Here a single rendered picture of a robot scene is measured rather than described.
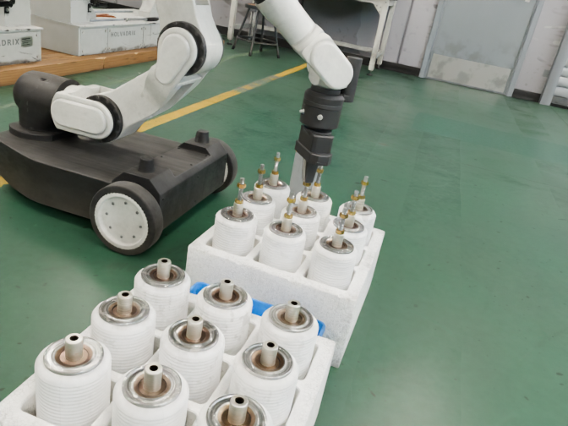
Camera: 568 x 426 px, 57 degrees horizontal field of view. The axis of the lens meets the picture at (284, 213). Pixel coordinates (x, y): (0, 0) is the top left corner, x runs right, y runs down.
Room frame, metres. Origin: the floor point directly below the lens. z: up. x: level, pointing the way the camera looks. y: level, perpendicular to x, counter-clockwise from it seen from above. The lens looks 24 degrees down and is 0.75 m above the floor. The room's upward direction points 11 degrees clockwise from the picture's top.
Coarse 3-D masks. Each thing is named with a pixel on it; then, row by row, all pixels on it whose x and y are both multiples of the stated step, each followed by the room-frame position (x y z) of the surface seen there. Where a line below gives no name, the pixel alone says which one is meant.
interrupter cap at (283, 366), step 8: (256, 344) 0.63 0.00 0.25; (248, 352) 0.61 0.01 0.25; (256, 352) 0.61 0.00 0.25; (280, 352) 0.62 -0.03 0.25; (288, 352) 0.62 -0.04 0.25; (248, 360) 0.59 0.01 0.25; (256, 360) 0.60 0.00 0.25; (280, 360) 0.60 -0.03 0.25; (288, 360) 0.61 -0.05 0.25; (248, 368) 0.57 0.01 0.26; (256, 368) 0.58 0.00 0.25; (264, 368) 0.58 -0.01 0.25; (272, 368) 0.59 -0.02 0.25; (280, 368) 0.59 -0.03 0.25; (288, 368) 0.59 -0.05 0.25; (256, 376) 0.56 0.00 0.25; (264, 376) 0.56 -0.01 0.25; (272, 376) 0.57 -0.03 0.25; (280, 376) 0.57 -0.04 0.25
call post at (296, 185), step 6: (300, 156) 1.42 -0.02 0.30; (294, 162) 1.43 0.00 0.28; (300, 162) 1.42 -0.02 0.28; (294, 168) 1.43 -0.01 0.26; (300, 168) 1.42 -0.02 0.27; (294, 174) 1.42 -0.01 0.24; (300, 174) 1.42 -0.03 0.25; (294, 180) 1.42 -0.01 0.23; (300, 180) 1.42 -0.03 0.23; (294, 186) 1.42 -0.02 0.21; (300, 186) 1.42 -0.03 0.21; (312, 186) 1.41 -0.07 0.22; (294, 192) 1.42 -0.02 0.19
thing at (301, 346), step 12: (264, 312) 0.73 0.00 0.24; (264, 324) 0.69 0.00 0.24; (264, 336) 0.69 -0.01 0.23; (276, 336) 0.67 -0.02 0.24; (288, 336) 0.67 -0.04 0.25; (300, 336) 0.67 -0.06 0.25; (312, 336) 0.69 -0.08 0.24; (288, 348) 0.67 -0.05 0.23; (300, 348) 0.67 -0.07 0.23; (312, 348) 0.69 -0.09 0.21; (300, 360) 0.67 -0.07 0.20; (300, 372) 0.68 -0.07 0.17
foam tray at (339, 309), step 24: (192, 264) 1.01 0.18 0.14; (216, 264) 1.00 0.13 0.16; (240, 264) 0.98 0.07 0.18; (360, 264) 1.08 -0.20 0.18; (264, 288) 0.96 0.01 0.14; (288, 288) 0.95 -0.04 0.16; (312, 288) 0.94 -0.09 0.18; (336, 288) 0.95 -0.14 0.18; (360, 288) 0.97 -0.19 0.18; (312, 312) 0.94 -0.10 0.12; (336, 312) 0.92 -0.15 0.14; (336, 336) 0.92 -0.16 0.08; (336, 360) 0.92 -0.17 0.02
